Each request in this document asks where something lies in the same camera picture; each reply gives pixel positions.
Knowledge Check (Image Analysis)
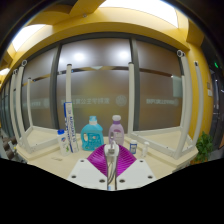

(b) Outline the white bottle with blue cap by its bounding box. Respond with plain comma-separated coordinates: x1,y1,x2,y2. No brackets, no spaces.
56,129,72,157

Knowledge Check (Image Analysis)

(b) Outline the green potted plant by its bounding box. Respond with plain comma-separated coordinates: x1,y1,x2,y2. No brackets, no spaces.
194,130,215,164

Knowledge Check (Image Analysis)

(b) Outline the white charger block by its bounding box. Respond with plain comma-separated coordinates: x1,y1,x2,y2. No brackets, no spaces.
103,141,120,158

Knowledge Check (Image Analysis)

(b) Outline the small blue and white jar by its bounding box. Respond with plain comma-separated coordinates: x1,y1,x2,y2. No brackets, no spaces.
129,139,138,155

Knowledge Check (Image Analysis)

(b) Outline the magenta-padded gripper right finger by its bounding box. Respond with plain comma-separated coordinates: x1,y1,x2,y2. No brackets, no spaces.
114,145,158,191

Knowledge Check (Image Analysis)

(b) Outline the blue detergent bottle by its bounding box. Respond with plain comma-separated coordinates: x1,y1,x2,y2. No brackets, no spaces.
80,115,105,152

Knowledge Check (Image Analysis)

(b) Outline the small white bottle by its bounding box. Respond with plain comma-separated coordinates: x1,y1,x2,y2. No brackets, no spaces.
141,141,150,158

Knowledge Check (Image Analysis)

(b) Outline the white charger cable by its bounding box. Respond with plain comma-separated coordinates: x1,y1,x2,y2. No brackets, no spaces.
105,155,118,191

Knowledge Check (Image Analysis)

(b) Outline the tall blue and white box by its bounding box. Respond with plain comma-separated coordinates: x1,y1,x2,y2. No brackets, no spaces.
63,101,80,154

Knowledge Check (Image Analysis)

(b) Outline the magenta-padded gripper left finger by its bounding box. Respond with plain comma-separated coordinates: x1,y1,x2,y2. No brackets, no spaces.
66,145,110,191

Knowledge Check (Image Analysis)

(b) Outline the white wall plate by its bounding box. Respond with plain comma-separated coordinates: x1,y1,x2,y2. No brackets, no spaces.
207,82,215,98

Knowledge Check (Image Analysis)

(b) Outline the purple detergent bottle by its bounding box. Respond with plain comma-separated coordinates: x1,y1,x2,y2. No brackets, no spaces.
108,114,126,147

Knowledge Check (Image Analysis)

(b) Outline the upturned white-legged table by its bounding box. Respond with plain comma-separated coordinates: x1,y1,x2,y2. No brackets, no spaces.
9,59,74,163
126,49,205,165

